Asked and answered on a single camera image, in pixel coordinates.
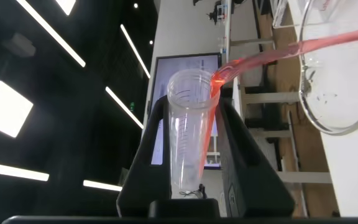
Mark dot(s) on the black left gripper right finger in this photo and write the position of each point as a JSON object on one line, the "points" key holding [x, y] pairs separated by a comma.
{"points": [[253, 186]]}

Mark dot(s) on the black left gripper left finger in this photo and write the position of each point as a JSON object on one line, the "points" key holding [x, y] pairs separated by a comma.
{"points": [[145, 186]]}

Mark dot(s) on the red pigment test tube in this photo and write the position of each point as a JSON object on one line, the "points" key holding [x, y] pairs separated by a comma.
{"points": [[188, 130]]}

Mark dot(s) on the clear glass beaker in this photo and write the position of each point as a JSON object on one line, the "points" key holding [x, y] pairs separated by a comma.
{"points": [[346, 93]]}

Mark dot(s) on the linear ceiling light strip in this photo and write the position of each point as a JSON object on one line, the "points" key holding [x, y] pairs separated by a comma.
{"points": [[135, 51], [14, 171], [102, 185], [51, 32], [124, 107]]}

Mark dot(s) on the white double office desk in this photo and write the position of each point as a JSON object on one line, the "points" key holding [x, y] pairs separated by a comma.
{"points": [[272, 98]]}

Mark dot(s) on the white long office desk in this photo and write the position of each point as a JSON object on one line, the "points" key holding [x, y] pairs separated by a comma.
{"points": [[250, 41]]}

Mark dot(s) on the square ceiling light panel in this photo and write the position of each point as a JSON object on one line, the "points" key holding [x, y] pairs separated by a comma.
{"points": [[66, 5], [5, 109]]}

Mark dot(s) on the grey ceiling box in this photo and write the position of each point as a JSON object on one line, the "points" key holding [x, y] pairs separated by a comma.
{"points": [[20, 45]]}

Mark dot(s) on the large wall display screen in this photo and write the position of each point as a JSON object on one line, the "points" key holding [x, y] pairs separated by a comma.
{"points": [[162, 93]]}

